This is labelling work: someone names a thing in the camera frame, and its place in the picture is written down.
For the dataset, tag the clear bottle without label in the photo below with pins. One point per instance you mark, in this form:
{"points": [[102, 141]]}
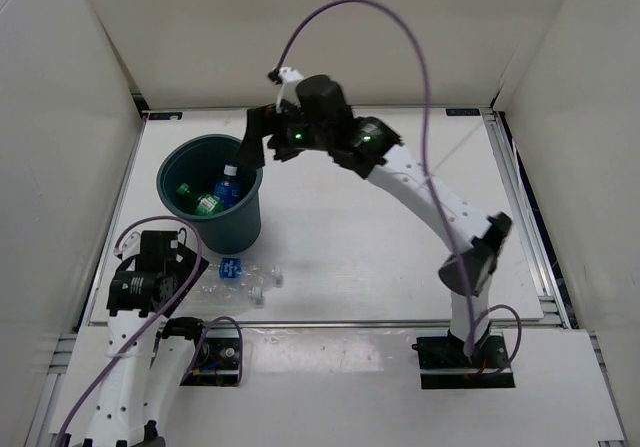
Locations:
{"points": [[226, 295]]}

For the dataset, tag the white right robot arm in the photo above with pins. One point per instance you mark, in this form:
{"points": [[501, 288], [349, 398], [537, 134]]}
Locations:
{"points": [[474, 239]]}

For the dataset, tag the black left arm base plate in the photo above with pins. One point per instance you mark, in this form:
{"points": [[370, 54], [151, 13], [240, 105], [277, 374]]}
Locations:
{"points": [[217, 363]]}

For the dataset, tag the clear bottle blue label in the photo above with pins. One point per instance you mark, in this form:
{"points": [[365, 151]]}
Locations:
{"points": [[239, 272]]}

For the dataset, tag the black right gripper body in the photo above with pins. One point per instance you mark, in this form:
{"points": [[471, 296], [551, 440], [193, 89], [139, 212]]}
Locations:
{"points": [[294, 134]]}

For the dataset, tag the white zip tie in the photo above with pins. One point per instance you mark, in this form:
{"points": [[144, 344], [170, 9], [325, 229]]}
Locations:
{"points": [[446, 136]]}

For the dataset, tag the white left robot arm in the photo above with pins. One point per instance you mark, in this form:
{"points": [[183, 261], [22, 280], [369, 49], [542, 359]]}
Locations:
{"points": [[148, 351]]}

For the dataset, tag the dark teal plastic bin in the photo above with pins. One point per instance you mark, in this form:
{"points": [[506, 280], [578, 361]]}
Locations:
{"points": [[191, 172]]}

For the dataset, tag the green plastic soda bottle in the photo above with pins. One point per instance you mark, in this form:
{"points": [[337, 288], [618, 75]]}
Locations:
{"points": [[202, 201]]}

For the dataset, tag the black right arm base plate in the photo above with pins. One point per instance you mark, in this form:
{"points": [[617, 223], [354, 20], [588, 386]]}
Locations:
{"points": [[443, 365]]}

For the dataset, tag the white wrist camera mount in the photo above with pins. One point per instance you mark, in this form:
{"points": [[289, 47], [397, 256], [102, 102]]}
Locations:
{"points": [[288, 79], [128, 247]]}

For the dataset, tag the blue label water bottle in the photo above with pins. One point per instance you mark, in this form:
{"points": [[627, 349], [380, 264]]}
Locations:
{"points": [[227, 189]]}

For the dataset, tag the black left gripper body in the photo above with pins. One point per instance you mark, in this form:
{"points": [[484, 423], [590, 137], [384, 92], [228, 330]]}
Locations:
{"points": [[172, 268]]}

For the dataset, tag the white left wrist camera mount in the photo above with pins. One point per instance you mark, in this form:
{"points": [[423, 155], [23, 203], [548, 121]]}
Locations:
{"points": [[128, 247]]}

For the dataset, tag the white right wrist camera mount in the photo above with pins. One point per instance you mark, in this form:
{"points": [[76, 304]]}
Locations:
{"points": [[288, 79]]}

